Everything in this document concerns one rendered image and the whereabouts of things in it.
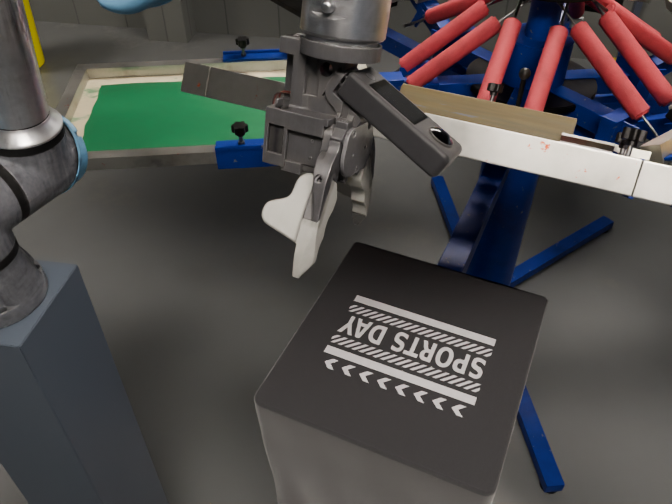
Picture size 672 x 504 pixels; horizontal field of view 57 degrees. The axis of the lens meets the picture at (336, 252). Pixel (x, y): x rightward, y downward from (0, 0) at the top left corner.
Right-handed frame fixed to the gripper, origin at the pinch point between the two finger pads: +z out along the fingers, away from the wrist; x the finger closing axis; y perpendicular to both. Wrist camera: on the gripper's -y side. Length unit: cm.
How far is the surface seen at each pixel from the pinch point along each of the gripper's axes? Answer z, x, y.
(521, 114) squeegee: -2, -75, -7
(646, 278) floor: 86, -227, -63
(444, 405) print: 44, -40, -10
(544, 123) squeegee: -1, -74, -12
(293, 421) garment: 49, -27, 13
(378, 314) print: 40, -55, 9
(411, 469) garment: 49, -27, -9
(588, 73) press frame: -1, -164, -16
